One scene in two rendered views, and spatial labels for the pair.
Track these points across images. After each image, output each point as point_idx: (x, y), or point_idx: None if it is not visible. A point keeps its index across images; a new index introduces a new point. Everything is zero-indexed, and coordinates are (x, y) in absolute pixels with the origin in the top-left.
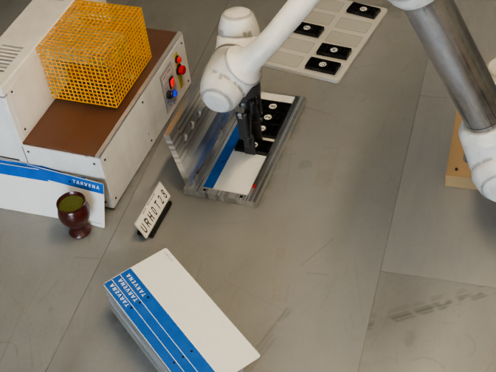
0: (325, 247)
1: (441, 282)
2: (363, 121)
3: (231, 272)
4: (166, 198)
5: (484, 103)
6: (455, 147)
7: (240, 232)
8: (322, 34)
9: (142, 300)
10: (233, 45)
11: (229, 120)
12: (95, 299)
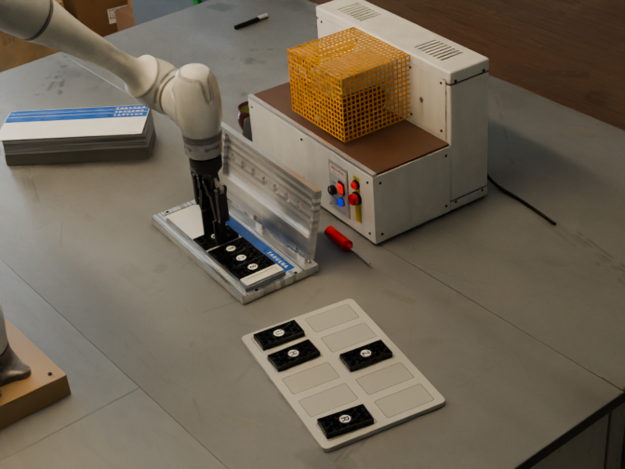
0: (59, 240)
1: None
2: (161, 328)
3: (108, 191)
4: None
5: None
6: (22, 341)
7: (139, 207)
8: (341, 366)
9: (111, 113)
10: (172, 77)
11: (275, 240)
12: (176, 132)
